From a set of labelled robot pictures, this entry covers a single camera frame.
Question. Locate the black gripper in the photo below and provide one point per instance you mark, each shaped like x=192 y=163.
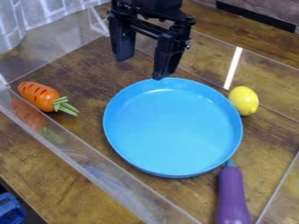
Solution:
x=160 y=20

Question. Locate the orange toy carrot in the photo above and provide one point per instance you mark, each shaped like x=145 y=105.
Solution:
x=45 y=98

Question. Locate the blue round tray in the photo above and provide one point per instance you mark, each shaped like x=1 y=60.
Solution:
x=172 y=127

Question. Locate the yellow toy lemon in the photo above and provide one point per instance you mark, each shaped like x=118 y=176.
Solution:
x=244 y=100

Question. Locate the white curtain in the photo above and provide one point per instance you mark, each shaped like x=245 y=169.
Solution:
x=21 y=15

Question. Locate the purple toy eggplant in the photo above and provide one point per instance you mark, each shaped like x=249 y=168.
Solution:
x=232 y=209

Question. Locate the blue object at corner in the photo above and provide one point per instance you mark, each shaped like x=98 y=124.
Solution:
x=12 y=213

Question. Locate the clear acrylic enclosure wall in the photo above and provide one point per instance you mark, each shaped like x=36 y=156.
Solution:
x=56 y=160

